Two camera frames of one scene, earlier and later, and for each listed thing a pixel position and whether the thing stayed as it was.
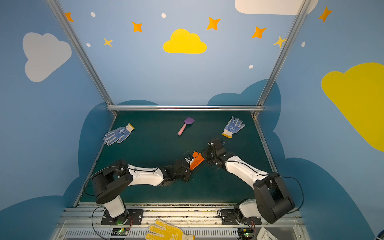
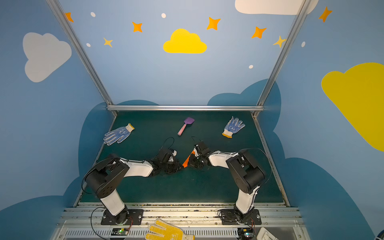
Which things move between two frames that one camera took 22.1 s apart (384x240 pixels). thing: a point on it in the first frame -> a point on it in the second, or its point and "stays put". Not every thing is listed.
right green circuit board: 245,233 stays put
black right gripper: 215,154 -> 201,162
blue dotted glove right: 231,128 stays put
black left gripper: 186,165 -> 169,163
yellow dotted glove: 172,232 stays put
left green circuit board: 120,231 stays put
